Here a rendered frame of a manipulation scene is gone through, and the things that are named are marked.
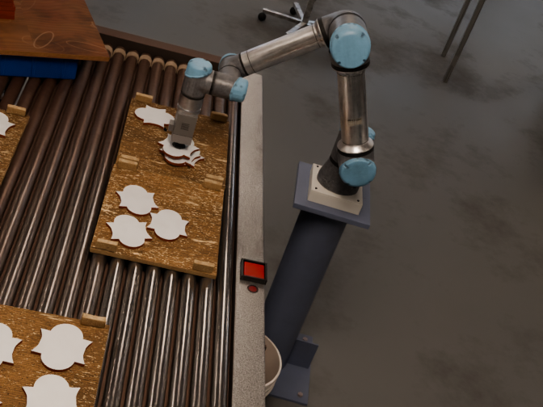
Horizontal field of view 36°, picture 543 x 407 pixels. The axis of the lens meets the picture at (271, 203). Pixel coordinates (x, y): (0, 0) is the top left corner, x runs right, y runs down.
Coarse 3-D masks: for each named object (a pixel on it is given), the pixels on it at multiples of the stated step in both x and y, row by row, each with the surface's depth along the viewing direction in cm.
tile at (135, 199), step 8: (120, 192) 247; (128, 192) 248; (136, 192) 249; (144, 192) 250; (120, 200) 244; (128, 200) 245; (136, 200) 246; (144, 200) 247; (152, 200) 248; (128, 208) 242; (136, 208) 243; (144, 208) 244; (152, 208) 246
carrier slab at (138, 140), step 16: (128, 112) 284; (128, 128) 276; (144, 128) 279; (160, 128) 282; (208, 128) 290; (224, 128) 293; (128, 144) 269; (144, 144) 272; (208, 144) 283; (224, 144) 285; (144, 160) 265; (160, 160) 267; (208, 160) 275; (224, 160) 278; (176, 176) 263; (192, 176) 265; (224, 176) 270
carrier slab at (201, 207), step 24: (120, 168) 258; (168, 192) 255; (192, 192) 258; (216, 192) 262; (144, 216) 243; (192, 216) 249; (216, 216) 252; (96, 240) 229; (192, 240) 240; (216, 240) 243; (168, 264) 229; (192, 264) 232; (216, 264) 235
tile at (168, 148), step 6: (168, 138) 271; (162, 144) 267; (168, 144) 268; (192, 144) 272; (162, 150) 266; (168, 150) 266; (174, 150) 266; (180, 150) 267; (186, 150) 268; (192, 150) 269; (198, 150) 272; (168, 156) 265; (174, 156) 264; (180, 156) 265; (186, 156) 266
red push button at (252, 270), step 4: (244, 264) 240; (248, 264) 240; (252, 264) 241; (256, 264) 241; (244, 268) 238; (248, 268) 239; (252, 268) 239; (256, 268) 240; (260, 268) 240; (244, 272) 237; (248, 272) 237; (252, 272) 238; (256, 272) 238; (260, 272) 239; (256, 276) 237; (260, 276) 237
